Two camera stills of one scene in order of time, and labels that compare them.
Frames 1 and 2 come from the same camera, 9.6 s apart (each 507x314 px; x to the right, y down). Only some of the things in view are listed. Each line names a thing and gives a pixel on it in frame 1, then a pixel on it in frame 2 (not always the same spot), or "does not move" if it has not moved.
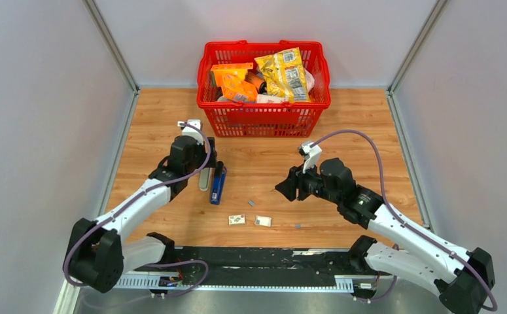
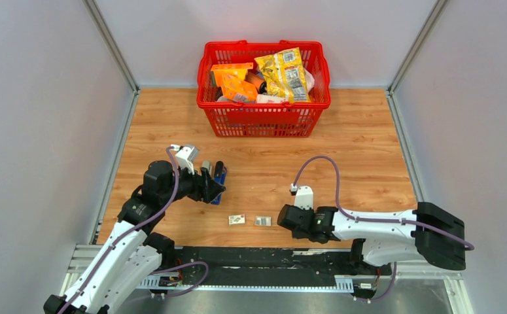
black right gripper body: x=308 y=184 → x=300 y=235
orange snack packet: x=235 y=89 does not move
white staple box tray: x=263 y=220 does not move
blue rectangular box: x=218 y=183 does not move
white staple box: x=237 y=220 does not move
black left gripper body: x=211 y=161 → x=199 y=191
